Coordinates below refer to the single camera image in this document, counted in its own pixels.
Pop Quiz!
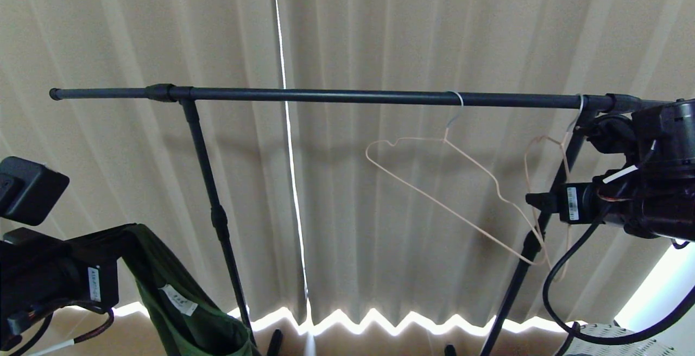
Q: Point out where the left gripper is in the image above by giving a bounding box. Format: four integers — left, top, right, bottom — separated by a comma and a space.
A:
0, 228, 120, 321

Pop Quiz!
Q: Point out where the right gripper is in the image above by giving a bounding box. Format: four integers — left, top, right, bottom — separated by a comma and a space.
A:
525, 180, 695, 240

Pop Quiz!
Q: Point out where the green printed shirt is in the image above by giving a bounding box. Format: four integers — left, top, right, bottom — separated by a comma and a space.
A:
121, 224, 262, 356

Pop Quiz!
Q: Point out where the pink clothes hanger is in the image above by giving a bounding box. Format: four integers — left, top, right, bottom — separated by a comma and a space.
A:
365, 91, 546, 266
524, 94, 586, 283

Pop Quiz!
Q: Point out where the white laundry basket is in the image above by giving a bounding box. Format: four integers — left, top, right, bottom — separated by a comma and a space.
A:
565, 322, 677, 356

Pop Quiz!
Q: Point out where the black clothes rack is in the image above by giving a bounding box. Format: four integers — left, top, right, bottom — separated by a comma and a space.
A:
49, 84, 674, 356

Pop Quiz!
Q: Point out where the beige curtain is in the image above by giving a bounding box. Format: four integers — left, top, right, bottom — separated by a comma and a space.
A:
0, 0, 695, 335

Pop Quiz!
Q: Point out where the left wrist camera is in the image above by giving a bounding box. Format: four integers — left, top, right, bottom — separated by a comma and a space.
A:
0, 156, 70, 226

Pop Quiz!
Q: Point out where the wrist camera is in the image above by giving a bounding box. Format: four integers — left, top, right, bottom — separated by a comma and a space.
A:
0, 156, 70, 226
582, 113, 637, 155

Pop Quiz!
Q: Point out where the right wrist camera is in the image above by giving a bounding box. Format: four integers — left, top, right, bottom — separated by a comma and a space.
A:
582, 113, 637, 155

